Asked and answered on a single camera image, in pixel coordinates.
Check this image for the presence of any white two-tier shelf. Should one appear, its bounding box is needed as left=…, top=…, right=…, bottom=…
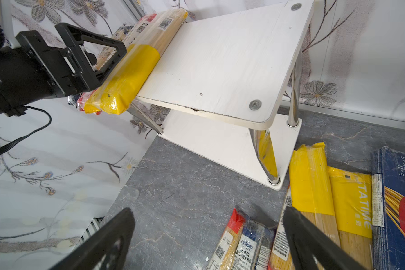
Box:
left=136, top=1, right=314, bottom=190

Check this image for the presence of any yellow Pastatime pack rear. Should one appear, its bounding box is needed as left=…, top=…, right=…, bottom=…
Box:
left=328, top=167, right=372, bottom=270

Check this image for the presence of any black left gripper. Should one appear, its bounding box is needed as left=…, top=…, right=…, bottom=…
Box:
left=16, top=22, right=127, bottom=97

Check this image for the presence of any yellow-top spaghetti pack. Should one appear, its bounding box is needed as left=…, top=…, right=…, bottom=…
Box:
left=289, top=142, right=340, bottom=246

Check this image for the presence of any blue Barilla spaghetti pack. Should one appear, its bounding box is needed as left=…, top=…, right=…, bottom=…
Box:
left=371, top=147, right=405, bottom=270

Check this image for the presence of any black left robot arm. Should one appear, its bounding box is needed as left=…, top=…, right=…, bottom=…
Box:
left=0, top=22, right=127, bottom=117

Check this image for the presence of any yellow-end spaghetti pack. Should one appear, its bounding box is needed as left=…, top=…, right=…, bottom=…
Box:
left=84, top=9, right=188, bottom=115

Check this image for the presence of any small red-end spaghetti pack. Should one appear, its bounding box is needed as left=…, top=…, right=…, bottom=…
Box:
left=268, top=188, right=294, bottom=270

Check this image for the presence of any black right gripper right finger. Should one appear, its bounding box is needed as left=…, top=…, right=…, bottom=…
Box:
left=283, top=207, right=364, bottom=270

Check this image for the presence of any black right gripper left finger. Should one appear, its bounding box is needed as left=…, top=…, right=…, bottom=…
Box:
left=51, top=208, right=136, bottom=270

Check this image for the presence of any blue clear label spaghetti pack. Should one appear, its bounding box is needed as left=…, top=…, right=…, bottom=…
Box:
left=232, top=219, right=275, bottom=270

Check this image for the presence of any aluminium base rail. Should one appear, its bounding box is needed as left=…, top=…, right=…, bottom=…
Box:
left=75, top=217, right=103, bottom=247

